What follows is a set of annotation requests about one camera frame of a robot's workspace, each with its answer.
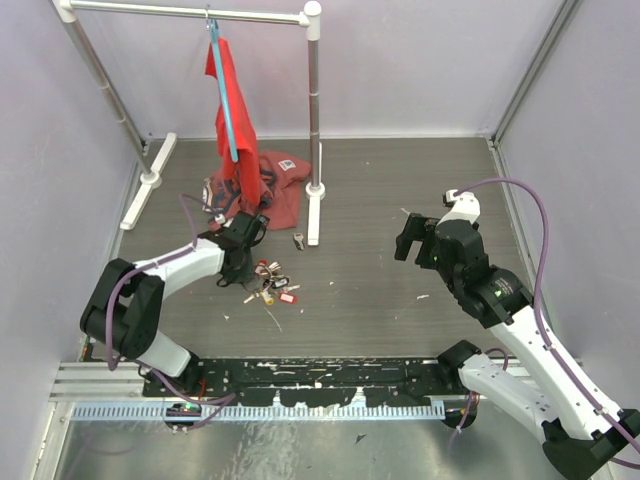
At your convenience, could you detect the keyring with tagged keys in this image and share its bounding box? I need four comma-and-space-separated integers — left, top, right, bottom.
243, 260, 300, 306

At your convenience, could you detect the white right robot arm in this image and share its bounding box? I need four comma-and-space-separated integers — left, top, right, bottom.
394, 213, 639, 479

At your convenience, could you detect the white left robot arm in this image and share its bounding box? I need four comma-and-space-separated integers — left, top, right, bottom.
79, 212, 269, 396

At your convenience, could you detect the dark red crumpled shirt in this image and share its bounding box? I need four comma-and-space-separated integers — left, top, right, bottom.
202, 150, 311, 230

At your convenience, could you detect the bright red shirt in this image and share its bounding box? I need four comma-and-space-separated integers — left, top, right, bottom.
215, 38, 264, 207

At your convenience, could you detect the teal clothes hanger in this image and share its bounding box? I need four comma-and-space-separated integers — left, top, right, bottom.
206, 17, 239, 164

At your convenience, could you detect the silver white clothes rack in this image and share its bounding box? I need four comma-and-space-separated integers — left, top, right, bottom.
53, 1, 326, 246

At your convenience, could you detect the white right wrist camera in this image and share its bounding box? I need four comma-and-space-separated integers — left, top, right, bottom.
440, 189, 481, 224

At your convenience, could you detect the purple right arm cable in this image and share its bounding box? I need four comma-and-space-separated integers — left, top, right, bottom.
459, 177, 640, 469

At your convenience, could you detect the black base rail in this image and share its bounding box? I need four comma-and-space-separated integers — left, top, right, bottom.
170, 357, 468, 408

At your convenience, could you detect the grey slotted cable duct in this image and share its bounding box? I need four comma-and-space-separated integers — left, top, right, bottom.
70, 400, 445, 423

